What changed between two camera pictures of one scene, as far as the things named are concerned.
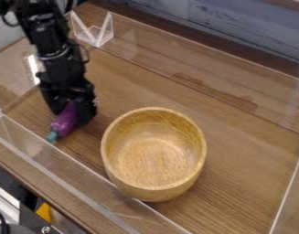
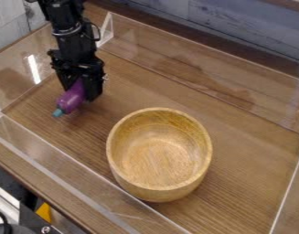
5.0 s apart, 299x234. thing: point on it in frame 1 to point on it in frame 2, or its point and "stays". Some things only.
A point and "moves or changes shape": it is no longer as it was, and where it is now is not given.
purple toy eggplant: x=64 y=123 moves or changes shape
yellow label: x=45 y=212 stays
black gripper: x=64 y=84 to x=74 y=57
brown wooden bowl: x=152 y=150 stays
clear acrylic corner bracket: x=92 y=35 stays
